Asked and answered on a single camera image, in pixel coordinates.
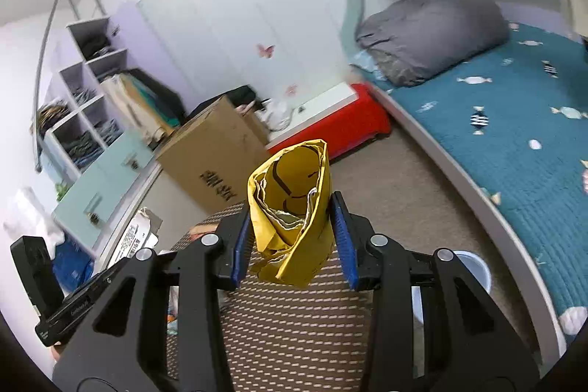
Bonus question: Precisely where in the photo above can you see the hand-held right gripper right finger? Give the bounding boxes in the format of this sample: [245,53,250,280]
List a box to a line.
[328,191,540,392]

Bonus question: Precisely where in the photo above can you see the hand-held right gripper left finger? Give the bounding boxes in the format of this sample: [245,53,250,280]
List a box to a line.
[53,208,253,392]

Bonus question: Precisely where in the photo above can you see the yellow paper bag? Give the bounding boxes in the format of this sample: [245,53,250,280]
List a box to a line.
[247,139,332,287]

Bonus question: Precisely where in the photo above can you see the pale blue waste bin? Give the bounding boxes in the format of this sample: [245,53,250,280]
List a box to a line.
[411,249,493,326]

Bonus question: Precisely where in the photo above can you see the blue bag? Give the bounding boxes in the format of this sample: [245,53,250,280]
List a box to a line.
[52,235,98,292]

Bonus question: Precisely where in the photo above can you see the large cardboard box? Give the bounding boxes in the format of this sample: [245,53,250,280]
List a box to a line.
[155,95,272,215]

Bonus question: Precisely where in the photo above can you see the white printed carton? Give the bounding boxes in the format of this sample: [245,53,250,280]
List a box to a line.
[111,207,162,263]

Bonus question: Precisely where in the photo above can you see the dotted brown chair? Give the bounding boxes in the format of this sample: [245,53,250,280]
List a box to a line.
[165,201,382,392]

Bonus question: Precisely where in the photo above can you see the large white plastic bag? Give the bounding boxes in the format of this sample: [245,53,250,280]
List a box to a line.
[4,187,66,247]

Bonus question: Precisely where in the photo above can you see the red storage box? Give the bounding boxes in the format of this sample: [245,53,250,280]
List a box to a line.
[268,83,392,163]

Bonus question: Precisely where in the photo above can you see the small cardboard box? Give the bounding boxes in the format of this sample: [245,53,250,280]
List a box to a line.
[236,107,273,145]

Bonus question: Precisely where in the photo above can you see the pale green drawer cabinet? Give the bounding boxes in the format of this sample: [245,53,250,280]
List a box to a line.
[52,129,158,237]

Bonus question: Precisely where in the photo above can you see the black bag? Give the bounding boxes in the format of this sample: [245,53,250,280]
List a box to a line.
[187,85,258,118]

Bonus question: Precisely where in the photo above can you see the light blue patterned pillow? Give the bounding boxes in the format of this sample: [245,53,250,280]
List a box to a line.
[348,51,392,81]

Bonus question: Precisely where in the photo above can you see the pile of folded clothes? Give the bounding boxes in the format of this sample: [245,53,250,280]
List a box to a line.
[100,68,188,141]

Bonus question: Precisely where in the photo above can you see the white cubby shelf unit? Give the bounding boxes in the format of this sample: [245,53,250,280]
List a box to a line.
[36,16,135,175]

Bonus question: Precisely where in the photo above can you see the bed with teal quilt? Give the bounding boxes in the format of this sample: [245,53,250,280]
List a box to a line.
[363,21,588,335]

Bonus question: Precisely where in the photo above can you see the grey pillow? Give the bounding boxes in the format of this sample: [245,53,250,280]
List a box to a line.
[356,0,510,87]

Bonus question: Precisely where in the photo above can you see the white wardrobe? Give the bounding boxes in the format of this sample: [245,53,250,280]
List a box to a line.
[137,0,365,136]

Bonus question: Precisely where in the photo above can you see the white bed frame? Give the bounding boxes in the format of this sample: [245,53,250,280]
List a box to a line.
[370,82,569,377]

